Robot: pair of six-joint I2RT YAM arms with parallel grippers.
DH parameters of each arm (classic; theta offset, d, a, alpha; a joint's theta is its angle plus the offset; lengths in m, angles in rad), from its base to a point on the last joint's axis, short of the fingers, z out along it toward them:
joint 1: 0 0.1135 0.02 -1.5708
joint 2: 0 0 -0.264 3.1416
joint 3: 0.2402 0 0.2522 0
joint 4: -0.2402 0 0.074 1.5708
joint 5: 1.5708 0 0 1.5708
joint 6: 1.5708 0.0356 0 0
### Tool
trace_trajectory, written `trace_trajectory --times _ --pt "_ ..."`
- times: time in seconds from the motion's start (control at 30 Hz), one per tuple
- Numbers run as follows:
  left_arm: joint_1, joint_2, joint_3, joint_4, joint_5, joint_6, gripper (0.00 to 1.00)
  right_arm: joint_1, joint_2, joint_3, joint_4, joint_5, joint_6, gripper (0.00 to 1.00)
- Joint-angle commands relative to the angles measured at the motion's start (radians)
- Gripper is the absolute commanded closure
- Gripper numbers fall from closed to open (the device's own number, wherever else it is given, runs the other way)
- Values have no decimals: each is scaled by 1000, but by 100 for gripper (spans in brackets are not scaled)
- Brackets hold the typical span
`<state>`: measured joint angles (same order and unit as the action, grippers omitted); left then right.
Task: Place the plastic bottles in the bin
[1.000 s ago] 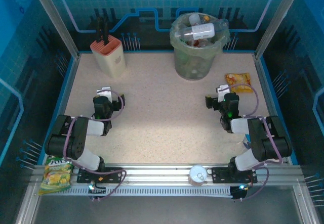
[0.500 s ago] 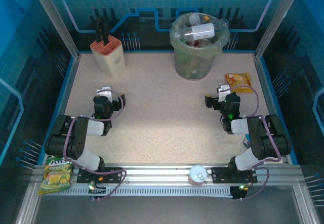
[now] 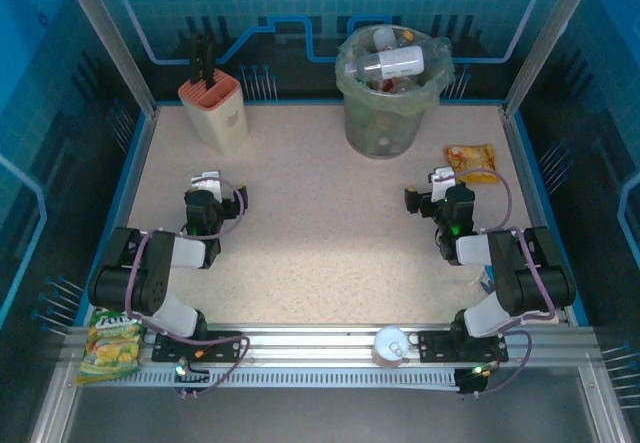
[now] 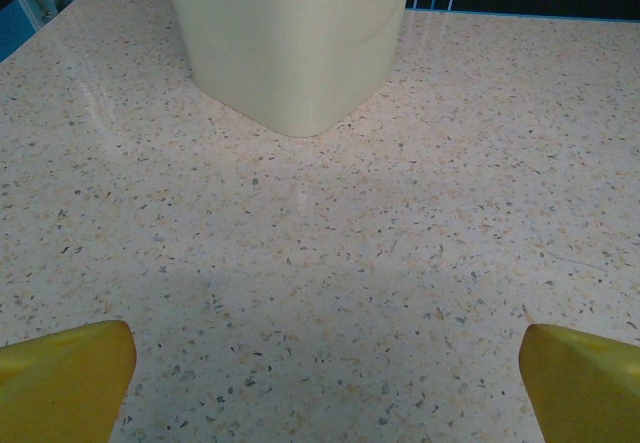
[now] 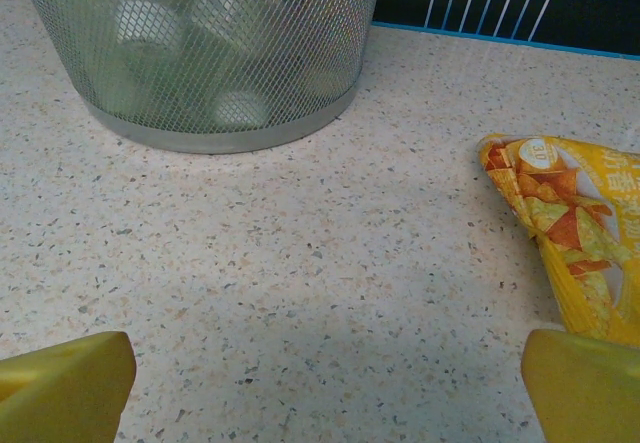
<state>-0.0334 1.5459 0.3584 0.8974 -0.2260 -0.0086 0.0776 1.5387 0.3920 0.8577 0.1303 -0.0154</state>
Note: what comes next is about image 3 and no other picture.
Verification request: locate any metal mesh waste bin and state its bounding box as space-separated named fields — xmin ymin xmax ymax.
xmin=339 ymin=23 xmax=444 ymax=159

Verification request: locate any yellow chips bag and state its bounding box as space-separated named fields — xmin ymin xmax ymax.
xmin=444 ymin=143 xmax=500 ymax=185

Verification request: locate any beige knife block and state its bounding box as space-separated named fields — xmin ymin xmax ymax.
xmin=178 ymin=71 xmax=250 ymax=155

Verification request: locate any tin can with pull tab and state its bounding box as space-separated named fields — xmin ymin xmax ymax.
xmin=372 ymin=326 xmax=412 ymax=368

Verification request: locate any green yellow snack bag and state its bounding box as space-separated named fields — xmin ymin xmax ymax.
xmin=74 ymin=308 xmax=147 ymax=387

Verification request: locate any black controller board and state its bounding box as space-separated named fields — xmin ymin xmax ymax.
xmin=455 ymin=362 xmax=497 ymax=398
xmin=172 ymin=357 xmax=212 ymax=400

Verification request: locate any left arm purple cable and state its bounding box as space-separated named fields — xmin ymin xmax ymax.
xmin=124 ymin=175 xmax=250 ymax=397

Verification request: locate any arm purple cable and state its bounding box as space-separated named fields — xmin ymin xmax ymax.
xmin=124 ymin=175 xmax=250 ymax=397
xmin=439 ymin=168 xmax=557 ymax=398

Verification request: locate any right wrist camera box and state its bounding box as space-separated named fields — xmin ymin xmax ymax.
xmin=427 ymin=165 xmax=455 ymax=186

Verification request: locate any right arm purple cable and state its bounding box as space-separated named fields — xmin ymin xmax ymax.
xmin=439 ymin=168 xmax=557 ymax=398

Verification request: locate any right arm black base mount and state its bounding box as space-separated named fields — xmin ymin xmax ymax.
xmin=416 ymin=330 xmax=510 ymax=364

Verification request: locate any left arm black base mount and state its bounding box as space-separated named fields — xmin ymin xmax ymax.
xmin=151 ymin=330 xmax=247 ymax=364

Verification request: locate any black handled knife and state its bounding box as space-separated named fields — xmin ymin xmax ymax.
xmin=188 ymin=35 xmax=205 ymax=87
xmin=201 ymin=32 xmax=218 ymax=89

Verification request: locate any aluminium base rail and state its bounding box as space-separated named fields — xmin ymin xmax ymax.
xmin=62 ymin=323 xmax=601 ymax=370

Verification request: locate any slotted grey cable duct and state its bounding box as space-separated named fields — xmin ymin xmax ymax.
xmin=82 ymin=366 xmax=461 ymax=390

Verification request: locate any aluminium frame post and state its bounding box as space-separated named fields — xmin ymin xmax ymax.
xmin=501 ymin=0 xmax=602 ymax=117
xmin=55 ymin=0 xmax=160 ymax=117

